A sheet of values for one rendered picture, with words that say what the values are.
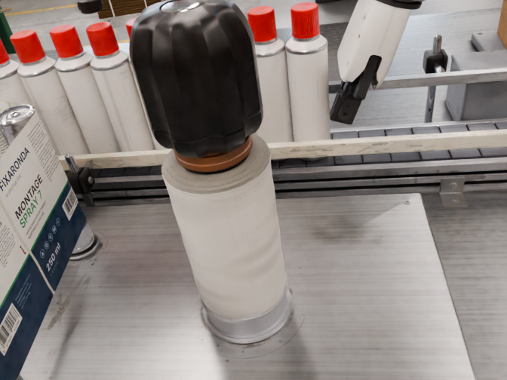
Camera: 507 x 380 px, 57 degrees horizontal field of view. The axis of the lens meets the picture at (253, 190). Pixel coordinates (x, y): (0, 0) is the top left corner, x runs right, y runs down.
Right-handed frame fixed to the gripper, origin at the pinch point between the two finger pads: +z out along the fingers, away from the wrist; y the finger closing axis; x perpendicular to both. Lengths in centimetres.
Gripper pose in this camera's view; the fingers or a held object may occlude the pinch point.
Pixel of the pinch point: (345, 107)
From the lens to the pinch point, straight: 65.7
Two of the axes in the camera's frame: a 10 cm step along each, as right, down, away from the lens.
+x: 9.7, 2.2, 0.7
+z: -2.2, 7.5, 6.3
